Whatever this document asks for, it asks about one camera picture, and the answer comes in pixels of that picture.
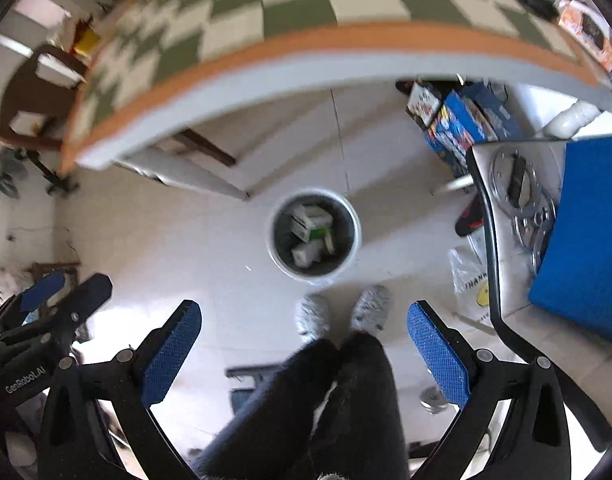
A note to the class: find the orange snack packet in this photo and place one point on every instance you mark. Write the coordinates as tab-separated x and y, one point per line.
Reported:
589	29

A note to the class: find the black framed chair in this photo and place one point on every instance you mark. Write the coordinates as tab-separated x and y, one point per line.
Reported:
582	360

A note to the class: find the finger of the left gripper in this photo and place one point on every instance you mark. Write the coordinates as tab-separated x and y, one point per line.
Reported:
74	309
35	296

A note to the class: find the right grey slipper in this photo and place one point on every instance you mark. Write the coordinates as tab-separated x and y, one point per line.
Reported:
371	311

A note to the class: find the silver metal ring plates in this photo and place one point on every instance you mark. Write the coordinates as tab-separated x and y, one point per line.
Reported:
529	204

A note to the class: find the black red flip flop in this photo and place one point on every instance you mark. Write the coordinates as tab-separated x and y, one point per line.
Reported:
471	218

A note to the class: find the blue foam cushion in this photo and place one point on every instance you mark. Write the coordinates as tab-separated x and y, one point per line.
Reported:
575	276

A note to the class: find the white round trash bin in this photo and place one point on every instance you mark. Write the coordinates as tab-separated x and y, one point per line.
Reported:
342	242

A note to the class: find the yellow bin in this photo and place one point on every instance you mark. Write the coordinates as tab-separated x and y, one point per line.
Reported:
86	43

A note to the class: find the left grey slipper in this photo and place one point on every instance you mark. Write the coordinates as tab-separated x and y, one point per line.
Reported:
313	318

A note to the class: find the white smiley plastic bag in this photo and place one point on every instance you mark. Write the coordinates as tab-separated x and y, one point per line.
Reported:
471	286

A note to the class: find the blue colourful carton box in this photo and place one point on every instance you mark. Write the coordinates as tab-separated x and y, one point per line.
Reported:
468	116

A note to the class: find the dark wooden chair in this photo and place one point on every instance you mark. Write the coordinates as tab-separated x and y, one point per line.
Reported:
28	93

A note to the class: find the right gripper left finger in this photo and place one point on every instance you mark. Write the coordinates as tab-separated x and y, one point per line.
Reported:
74	442

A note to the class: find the black round lid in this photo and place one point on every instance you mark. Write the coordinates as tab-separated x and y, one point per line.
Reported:
545	9

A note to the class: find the white blue medicine box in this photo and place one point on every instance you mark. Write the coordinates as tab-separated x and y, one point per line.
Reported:
306	254

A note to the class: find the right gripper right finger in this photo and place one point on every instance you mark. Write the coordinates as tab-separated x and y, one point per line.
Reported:
533	442

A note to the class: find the green white box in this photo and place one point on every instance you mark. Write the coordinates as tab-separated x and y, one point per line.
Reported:
310	222

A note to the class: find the grey slipper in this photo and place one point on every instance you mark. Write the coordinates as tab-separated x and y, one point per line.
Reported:
371	311
313	318

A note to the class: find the black gold gift box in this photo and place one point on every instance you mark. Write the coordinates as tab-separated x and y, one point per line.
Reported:
423	103

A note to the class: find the green white checkered mat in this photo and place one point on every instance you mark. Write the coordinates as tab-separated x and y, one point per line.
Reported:
166	64

